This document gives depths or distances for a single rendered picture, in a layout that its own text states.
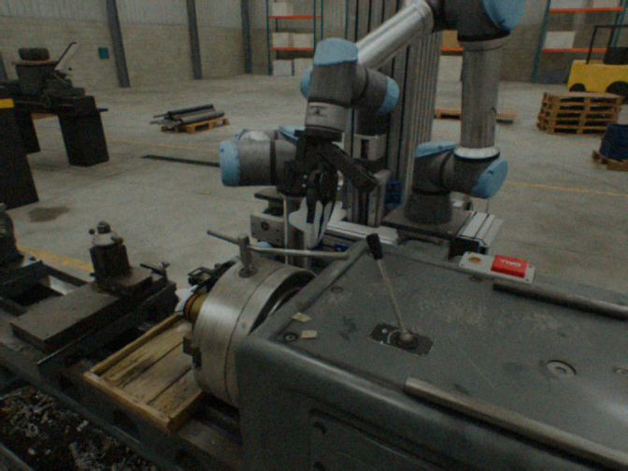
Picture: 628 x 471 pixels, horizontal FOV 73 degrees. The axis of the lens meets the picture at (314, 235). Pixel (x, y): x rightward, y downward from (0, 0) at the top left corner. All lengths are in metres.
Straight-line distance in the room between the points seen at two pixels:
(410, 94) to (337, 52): 0.71
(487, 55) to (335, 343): 0.76
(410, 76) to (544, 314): 0.91
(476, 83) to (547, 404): 0.75
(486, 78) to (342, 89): 0.46
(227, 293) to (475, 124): 0.73
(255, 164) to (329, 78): 0.37
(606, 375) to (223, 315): 0.60
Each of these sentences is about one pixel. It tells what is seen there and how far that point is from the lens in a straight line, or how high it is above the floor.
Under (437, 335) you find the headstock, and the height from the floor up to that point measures 1.25.
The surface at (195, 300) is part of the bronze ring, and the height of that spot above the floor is 1.12.
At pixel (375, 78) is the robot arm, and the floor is 1.60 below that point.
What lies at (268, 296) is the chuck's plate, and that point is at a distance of 0.80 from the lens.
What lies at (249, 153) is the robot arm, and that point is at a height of 1.41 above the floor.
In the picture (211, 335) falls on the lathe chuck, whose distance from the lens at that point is 0.83.
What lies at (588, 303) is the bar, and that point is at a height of 1.27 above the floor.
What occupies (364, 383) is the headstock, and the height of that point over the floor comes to 1.25.
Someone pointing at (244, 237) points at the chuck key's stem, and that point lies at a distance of 0.81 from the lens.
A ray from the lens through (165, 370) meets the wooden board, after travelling 1.21.
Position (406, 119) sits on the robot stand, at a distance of 1.47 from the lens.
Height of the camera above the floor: 1.66
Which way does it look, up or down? 25 degrees down
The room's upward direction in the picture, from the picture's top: straight up
